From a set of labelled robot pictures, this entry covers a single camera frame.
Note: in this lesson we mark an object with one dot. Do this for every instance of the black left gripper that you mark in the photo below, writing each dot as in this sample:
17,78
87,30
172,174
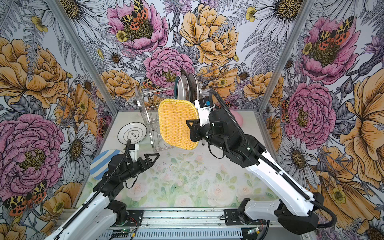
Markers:
148,161

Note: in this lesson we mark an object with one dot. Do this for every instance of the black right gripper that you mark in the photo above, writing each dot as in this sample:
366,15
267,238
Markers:
196,133

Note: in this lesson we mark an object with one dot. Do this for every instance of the pink plastic plate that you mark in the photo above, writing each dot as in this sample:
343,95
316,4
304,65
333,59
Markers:
238,117

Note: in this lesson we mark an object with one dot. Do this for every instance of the yellow woven-pattern tray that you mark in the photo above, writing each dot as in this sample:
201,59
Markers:
173,116

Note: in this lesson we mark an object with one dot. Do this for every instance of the black square floral plate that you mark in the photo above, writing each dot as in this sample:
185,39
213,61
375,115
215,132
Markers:
192,85

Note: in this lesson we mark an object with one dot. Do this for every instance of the white plate green red rim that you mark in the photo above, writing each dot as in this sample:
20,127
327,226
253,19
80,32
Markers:
179,90

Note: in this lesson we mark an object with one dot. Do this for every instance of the white plate orange sunburst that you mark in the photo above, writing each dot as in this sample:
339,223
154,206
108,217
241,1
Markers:
196,87

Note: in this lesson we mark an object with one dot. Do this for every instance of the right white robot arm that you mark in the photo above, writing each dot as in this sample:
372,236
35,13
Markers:
295,208

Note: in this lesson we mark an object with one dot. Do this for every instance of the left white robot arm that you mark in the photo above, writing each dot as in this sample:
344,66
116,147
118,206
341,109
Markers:
101,210

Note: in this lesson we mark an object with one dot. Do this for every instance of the chrome two-tier dish rack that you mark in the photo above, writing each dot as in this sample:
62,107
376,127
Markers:
148,101

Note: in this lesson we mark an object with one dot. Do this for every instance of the white plate black clover outline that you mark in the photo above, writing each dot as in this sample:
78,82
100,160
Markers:
135,132

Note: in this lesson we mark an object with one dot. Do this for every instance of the blue white striped plate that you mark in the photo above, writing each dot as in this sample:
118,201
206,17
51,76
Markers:
99,165

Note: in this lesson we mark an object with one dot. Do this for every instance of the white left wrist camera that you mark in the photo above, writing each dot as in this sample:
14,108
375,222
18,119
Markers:
133,151

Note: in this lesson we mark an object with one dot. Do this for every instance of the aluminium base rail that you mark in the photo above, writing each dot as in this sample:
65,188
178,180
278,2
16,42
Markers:
171,224

